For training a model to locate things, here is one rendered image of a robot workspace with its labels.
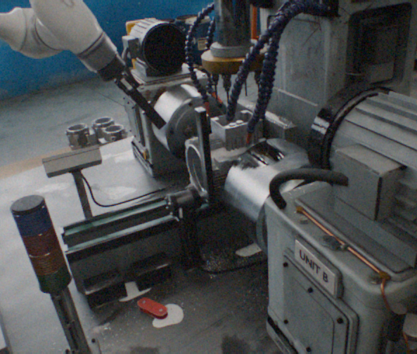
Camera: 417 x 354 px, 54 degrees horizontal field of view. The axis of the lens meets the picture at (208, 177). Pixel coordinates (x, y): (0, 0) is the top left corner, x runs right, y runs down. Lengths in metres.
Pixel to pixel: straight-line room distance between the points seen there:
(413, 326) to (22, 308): 0.94
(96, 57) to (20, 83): 5.61
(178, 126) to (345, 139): 0.81
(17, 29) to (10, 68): 5.45
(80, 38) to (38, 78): 5.65
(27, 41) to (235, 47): 0.51
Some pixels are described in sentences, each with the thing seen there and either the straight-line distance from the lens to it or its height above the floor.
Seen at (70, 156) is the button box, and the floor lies 1.07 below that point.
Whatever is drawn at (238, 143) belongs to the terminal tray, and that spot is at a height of 1.09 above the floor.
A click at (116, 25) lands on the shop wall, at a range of 6.98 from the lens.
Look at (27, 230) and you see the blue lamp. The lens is 0.80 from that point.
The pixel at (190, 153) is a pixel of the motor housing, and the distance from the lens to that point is 1.26.
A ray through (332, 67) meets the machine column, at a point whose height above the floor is 1.29.
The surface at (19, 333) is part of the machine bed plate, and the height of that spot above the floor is 0.80.
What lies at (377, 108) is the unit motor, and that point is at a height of 1.35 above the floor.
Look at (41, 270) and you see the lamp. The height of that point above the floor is 1.09.
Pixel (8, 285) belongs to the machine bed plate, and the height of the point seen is 0.80.
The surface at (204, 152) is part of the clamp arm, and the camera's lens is 1.02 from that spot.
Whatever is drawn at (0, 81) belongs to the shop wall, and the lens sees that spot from 6.60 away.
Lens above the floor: 1.58
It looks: 29 degrees down
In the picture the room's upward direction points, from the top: 6 degrees counter-clockwise
